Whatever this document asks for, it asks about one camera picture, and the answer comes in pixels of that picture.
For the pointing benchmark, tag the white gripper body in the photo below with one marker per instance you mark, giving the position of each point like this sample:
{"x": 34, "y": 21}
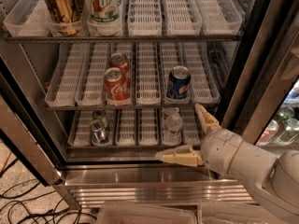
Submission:
{"x": 219, "y": 151}

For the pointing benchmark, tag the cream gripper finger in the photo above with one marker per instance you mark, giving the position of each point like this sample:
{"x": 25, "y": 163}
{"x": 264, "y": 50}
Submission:
{"x": 207, "y": 121}
{"x": 183, "y": 155}

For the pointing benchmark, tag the blue Pepsi can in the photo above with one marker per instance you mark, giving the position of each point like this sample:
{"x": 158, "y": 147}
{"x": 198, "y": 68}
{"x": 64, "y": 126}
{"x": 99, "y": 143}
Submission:
{"x": 178, "y": 82}

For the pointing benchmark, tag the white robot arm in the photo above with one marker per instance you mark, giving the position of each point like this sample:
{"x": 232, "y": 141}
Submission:
{"x": 271, "y": 181}

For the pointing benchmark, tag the red can behind glass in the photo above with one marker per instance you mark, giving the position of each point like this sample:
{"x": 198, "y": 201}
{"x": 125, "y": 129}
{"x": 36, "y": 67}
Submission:
{"x": 269, "y": 132}

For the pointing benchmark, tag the front blue silver can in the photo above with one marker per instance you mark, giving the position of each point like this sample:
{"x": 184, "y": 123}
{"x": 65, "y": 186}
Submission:
{"x": 99, "y": 132}

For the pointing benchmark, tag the blue silver can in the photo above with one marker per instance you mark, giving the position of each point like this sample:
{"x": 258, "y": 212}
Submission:
{"x": 101, "y": 115}
{"x": 99, "y": 132}

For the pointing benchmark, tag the front red Coca-Cola can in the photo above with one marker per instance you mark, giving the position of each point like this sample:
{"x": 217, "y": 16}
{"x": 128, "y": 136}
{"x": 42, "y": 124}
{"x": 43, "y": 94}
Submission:
{"x": 116, "y": 84}

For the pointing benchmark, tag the red coca-cola can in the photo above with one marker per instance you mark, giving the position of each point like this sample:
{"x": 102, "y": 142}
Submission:
{"x": 120, "y": 60}
{"x": 116, "y": 84}

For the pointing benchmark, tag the rear blue silver can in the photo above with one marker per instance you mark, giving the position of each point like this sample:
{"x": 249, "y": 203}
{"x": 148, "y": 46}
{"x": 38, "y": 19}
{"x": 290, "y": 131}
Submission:
{"x": 101, "y": 115}

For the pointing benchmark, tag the rear red Coca-Cola can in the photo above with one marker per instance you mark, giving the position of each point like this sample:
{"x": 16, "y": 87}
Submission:
{"x": 120, "y": 60}

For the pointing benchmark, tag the stainless steel fridge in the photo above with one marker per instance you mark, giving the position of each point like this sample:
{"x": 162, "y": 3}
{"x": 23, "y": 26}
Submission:
{"x": 241, "y": 56}

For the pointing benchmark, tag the white 7UP can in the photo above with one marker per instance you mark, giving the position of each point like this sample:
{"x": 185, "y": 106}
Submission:
{"x": 104, "y": 11}

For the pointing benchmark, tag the gold tall can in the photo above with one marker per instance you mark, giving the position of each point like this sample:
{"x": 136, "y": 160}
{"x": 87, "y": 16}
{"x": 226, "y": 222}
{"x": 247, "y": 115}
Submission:
{"x": 65, "y": 13}

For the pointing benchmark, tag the clear plastic water bottle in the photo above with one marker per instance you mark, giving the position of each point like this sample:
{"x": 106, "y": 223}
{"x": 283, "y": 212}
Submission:
{"x": 172, "y": 127}

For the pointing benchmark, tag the right clear plastic bin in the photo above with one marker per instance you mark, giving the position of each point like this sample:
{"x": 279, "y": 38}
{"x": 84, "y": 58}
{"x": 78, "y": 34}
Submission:
{"x": 234, "y": 213}

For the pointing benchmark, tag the clear plastic bin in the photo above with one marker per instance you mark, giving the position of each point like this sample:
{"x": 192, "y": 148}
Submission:
{"x": 234, "y": 213}
{"x": 132, "y": 213}

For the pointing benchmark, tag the green bottle behind glass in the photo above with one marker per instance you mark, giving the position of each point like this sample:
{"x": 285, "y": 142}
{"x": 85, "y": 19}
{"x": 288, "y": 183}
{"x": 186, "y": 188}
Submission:
{"x": 289, "y": 125}

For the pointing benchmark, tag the left clear plastic bin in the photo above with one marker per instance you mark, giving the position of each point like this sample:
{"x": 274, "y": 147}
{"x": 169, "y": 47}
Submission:
{"x": 132, "y": 213}

